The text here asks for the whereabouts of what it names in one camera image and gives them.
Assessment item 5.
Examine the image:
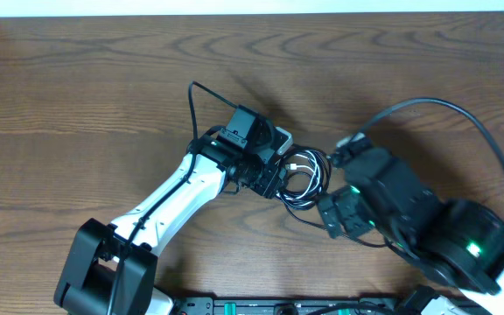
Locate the black USB cable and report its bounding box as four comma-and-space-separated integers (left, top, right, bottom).
273, 146, 389, 249

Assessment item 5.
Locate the camera black cable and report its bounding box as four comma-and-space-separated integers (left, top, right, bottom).
105, 80, 240, 315
356, 96, 504, 255

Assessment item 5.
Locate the right camera black cable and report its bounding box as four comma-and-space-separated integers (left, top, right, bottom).
356, 96, 504, 255

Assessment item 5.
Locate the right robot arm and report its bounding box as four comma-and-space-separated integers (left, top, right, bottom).
317, 146, 504, 314

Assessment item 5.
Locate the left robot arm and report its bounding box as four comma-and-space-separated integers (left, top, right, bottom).
53, 105, 293, 315

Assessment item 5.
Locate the white USB cable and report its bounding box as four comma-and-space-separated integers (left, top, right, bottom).
284, 150, 323, 203

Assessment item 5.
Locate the left camera black cable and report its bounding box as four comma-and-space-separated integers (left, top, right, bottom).
105, 80, 240, 315

